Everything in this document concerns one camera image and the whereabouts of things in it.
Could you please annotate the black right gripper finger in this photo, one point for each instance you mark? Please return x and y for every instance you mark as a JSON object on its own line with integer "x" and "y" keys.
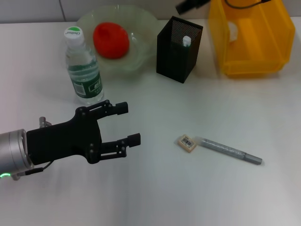
{"x": 188, "y": 5}

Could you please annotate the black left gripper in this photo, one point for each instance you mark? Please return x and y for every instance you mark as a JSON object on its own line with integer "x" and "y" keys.
{"x": 61, "y": 139}

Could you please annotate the green pen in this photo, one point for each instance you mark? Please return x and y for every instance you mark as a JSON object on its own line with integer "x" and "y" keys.
{"x": 186, "y": 41}

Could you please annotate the white paper ball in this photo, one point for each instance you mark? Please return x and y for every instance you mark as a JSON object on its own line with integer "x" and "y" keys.
{"x": 232, "y": 30}

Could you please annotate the clear water bottle green label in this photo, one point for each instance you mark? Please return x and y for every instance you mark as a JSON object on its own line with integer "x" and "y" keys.
{"x": 87, "y": 80}

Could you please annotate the beige eraser with barcode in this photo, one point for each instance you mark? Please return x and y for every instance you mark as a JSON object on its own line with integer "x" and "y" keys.
{"x": 187, "y": 142}

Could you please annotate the orange fruit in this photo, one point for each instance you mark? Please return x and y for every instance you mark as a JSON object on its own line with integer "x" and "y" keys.
{"x": 110, "y": 40}

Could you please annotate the grey marker pen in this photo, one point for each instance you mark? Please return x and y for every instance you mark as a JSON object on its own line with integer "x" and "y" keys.
{"x": 230, "y": 151}

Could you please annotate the black mesh pen holder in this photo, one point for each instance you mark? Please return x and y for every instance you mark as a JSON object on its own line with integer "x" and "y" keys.
{"x": 174, "y": 58}

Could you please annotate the clear glass fruit bowl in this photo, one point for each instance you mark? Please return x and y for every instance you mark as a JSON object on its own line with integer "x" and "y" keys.
{"x": 138, "y": 47}

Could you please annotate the yellow plastic bin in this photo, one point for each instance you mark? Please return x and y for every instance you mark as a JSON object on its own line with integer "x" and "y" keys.
{"x": 256, "y": 54}

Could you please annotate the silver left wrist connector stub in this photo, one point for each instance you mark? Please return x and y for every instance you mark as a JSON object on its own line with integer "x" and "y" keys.
{"x": 43, "y": 122}

